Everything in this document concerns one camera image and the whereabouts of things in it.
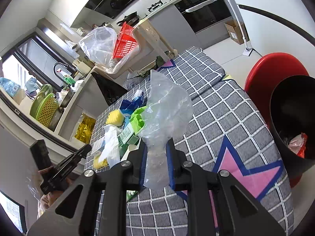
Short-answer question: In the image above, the yellow sponge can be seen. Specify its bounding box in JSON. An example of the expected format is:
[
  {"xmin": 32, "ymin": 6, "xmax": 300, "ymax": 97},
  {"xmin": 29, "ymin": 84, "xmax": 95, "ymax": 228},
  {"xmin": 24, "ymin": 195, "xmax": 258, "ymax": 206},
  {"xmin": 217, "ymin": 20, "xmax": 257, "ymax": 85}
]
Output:
[
  {"xmin": 93, "ymin": 155, "xmax": 108, "ymax": 170},
  {"xmin": 106, "ymin": 109, "xmax": 125, "ymax": 127}
]

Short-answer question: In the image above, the green daisy tube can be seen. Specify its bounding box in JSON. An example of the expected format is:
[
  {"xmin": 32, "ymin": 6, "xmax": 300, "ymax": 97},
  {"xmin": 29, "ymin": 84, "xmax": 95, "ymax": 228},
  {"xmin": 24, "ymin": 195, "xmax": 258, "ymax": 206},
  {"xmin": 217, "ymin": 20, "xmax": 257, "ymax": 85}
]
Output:
[{"xmin": 118, "ymin": 123, "xmax": 139, "ymax": 156}]

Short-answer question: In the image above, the green wrapper bag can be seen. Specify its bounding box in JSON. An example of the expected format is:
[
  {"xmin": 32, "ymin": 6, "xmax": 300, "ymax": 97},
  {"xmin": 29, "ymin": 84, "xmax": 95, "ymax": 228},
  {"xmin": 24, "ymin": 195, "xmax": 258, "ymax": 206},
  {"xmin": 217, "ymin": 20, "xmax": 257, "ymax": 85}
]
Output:
[{"xmin": 129, "ymin": 106, "xmax": 147, "ymax": 135}]

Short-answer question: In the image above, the black kitchen faucet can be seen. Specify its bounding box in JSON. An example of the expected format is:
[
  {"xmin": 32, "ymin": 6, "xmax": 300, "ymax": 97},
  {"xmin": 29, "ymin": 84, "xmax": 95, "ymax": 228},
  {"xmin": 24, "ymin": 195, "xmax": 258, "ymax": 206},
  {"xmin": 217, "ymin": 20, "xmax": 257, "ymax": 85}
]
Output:
[{"xmin": 53, "ymin": 62, "xmax": 76, "ymax": 87}]

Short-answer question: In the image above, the black trash bin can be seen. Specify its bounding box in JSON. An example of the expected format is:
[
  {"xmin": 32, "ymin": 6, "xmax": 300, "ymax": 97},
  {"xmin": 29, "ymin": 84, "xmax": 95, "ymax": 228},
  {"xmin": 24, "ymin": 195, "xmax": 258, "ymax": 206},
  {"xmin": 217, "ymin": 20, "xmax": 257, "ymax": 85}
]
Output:
[{"xmin": 270, "ymin": 75, "xmax": 315, "ymax": 179}]

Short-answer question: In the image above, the white crumpled plastic wrapper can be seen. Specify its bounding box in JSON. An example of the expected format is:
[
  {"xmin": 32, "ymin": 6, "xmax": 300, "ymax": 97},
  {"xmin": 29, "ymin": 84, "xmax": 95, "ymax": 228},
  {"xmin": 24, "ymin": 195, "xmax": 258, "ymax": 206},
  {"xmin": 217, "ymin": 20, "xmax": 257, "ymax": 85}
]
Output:
[{"xmin": 99, "ymin": 125, "xmax": 122, "ymax": 168}]

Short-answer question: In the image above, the gold foil bag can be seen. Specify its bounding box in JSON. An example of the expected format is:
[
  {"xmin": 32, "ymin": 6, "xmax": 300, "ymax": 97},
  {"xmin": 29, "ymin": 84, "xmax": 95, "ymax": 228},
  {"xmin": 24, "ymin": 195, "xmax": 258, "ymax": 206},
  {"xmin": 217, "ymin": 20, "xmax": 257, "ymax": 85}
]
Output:
[{"xmin": 74, "ymin": 113, "xmax": 96, "ymax": 144}]

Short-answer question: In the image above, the green colander basket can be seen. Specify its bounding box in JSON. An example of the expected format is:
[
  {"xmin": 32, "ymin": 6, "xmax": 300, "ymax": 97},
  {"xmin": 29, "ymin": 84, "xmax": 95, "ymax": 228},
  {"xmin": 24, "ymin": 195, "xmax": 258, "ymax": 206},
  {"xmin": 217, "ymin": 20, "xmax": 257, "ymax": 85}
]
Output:
[{"xmin": 29, "ymin": 84, "xmax": 59, "ymax": 127}]

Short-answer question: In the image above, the blue crumpled wrapper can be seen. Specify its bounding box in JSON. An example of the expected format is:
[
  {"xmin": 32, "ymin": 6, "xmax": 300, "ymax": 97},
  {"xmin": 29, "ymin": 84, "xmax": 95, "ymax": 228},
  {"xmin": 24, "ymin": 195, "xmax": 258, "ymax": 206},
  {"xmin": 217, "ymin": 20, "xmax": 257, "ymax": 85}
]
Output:
[{"xmin": 120, "ymin": 89, "xmax": 144, "ymax": 117}]

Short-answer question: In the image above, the grey checked tablecloth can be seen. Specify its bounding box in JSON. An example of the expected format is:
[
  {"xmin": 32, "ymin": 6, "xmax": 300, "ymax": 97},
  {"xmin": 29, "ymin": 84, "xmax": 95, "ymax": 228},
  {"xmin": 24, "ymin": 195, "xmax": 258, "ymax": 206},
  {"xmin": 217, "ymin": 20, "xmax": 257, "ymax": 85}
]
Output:
[{"xmin": 90, "ymin": 46, "xmax": 294, "ymax": 235}]

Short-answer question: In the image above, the black plastic bag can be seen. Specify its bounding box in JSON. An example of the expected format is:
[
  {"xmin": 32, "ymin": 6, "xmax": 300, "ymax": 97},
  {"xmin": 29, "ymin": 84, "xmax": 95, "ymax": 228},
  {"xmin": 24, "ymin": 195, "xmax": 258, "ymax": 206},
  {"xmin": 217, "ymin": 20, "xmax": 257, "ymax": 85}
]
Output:
[{"xmin": 92, "ymin": 72, "xmax": 128, "ymax": 106}]

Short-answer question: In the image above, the dark green crumpled bag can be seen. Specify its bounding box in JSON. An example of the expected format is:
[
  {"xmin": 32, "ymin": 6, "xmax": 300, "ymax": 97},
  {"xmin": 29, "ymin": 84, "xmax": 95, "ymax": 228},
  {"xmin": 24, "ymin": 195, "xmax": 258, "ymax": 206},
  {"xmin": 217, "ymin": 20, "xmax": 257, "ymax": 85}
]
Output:
[{"xmin": 153, "ymin": 51, "xmax": 173, "ymax": 70}]

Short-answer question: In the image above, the red round stool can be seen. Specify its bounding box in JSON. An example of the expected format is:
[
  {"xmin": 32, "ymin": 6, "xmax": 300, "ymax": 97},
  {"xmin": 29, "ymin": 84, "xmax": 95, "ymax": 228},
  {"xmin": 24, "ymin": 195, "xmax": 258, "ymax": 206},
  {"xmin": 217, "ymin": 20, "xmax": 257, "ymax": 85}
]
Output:
[{"xmin": 245, "ymin": 52, "xmax": 314, "ymax": 188}]

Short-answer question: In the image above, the beige plastic chair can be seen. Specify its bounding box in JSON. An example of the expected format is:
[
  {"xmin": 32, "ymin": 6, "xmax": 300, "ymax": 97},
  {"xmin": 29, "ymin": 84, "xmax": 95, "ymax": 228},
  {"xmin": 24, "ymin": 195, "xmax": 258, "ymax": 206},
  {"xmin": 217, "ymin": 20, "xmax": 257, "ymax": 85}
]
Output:
[{"xmin": 93, "ymin": 19, "xmax": 178, "ymax": 80}]

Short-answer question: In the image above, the large clear plastic bag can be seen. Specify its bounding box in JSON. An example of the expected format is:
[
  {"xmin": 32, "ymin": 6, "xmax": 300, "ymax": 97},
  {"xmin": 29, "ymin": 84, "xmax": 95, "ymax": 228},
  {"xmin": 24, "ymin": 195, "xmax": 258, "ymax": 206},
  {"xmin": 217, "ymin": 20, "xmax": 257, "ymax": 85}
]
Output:
[{"xmin": 78, "ymin": 27, "xmax": 118, "ymax": 68}]

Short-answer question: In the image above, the red plastic basket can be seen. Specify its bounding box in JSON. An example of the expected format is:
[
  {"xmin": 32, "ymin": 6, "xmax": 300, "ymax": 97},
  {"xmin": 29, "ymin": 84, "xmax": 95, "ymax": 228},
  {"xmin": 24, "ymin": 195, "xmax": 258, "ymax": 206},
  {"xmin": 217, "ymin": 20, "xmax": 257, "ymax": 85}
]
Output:
[{"xmin": 113, "ymin": 22, "xmax": 137, "ymax": 59}]

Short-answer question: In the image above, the cardboard box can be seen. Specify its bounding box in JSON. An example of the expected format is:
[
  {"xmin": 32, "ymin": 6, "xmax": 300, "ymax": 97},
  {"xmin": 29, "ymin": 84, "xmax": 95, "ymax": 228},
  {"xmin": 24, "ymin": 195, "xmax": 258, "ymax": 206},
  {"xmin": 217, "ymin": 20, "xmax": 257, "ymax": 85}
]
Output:
[{"xmin": 224, "ymin": 20, "xmax": 244, "ymax": 45}]

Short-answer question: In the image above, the black built-in oven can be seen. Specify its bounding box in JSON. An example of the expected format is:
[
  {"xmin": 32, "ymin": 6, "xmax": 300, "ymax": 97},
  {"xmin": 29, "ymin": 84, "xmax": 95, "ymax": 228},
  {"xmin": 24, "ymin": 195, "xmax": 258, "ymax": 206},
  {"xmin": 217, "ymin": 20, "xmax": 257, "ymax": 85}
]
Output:
[{"xmin": 175, "ymin": 0, "xmax": 231, "ymax": 33}]

